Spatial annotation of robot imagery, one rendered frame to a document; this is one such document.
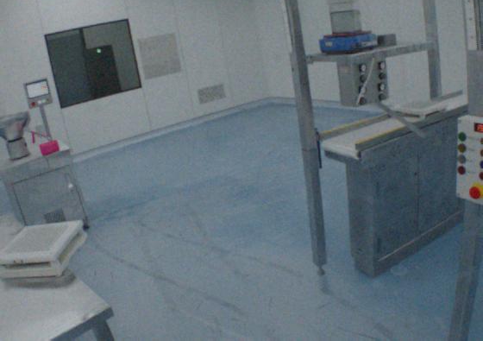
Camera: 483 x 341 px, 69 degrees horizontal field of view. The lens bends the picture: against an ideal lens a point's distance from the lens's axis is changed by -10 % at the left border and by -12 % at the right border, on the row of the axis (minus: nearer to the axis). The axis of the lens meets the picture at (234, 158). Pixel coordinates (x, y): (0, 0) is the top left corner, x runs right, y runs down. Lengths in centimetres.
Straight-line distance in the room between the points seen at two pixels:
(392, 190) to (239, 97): 565
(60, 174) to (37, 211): 38
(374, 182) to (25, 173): 266
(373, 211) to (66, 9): 539
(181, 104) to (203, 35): 130
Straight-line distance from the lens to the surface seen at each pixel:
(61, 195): 352
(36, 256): 128
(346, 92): 177
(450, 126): 241
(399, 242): 238
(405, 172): 222
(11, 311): 121
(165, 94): 677
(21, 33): 625
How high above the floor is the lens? 140
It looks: 18 degrees down
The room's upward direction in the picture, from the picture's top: 10 degrees counter-clockwise
